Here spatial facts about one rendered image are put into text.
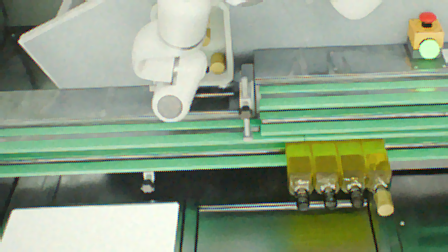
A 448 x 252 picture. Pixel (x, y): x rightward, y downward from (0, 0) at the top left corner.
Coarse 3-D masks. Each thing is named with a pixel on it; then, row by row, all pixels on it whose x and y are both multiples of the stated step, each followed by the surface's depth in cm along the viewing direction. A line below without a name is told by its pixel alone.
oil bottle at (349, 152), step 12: (336, 144) 155; (348, 144) 154; (360, 144) 154; (348, 156) 151; (360, 156) 151; (348, 168) 148; (360, 168) 147; (348, 180) 146; (360, 180) 146; (348, 192) 148
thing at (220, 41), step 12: (216, 0) 147; (156, 12) 148; (216, 12) 156; (228, 12) 148; (216, 24) 158; (228, 24) 150; (216, 36) 160; (228, 36) 152; (204, 48) 162; (216, 48) 162; (228, 48) 153; (228, 60) 156; (228, 72) 158; (204, 84) 159; (216, 84) 159
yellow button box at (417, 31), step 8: (408, 24) 161; (416, 24) 158; (432, 24) 158; (440, 24) 158; (408, 32) 161; (416, 32) 155; (424, 32) 155; (432, 32) 155; (440, 32) 155; (408, 40) 162; (416, 40) 156; (440, 40) 156; (408, 48) 162; (416, 48) 157; (440, 48) 158; (416, 56) 159; (440, 56) 159
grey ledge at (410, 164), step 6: (390, 162) 171; (396, 162) 171; (402, 162) 171; (408, 162) 172; (414, 162) 172; (420, 162) 172; (426, 162) 172; (432, 162) 172; (438, 162) 172; (444, 162) 172; (396, 168) 173; (402, 168) 173; (408, 168) 173; (414, 168) 173; (420, 168) 173
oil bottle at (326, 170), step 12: (312, 144) 155; (324, 144) 154; (312, 156) 152; (324, 156) 151; (336, 156) 151; (324, 168) 148; (336, 168) 148; (324, 180) 146; (336, 180) 146; (336, 192) 148
